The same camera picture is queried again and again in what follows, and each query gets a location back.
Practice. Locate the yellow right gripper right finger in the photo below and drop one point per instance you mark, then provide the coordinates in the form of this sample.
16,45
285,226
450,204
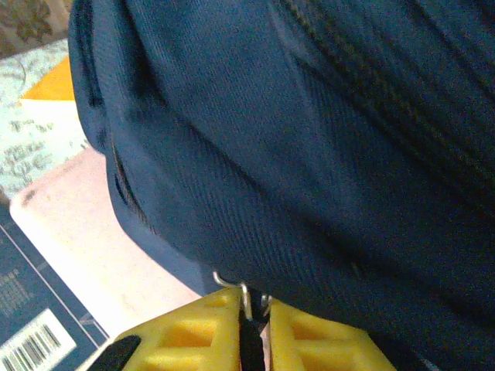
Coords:
309,348

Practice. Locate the yellow book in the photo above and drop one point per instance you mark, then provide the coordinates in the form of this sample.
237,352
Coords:
54,85

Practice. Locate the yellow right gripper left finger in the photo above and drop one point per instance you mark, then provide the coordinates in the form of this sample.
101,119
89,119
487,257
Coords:
185,340

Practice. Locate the pink pencil case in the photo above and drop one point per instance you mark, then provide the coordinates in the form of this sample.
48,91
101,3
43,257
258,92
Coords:
77,232

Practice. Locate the floral tablecloth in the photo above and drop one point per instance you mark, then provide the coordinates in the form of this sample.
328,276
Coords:
23,154

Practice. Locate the dark blue book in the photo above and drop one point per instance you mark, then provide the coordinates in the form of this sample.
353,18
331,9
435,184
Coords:
31,290

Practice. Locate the navy blue backpack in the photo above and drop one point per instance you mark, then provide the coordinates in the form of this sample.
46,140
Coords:
270,135

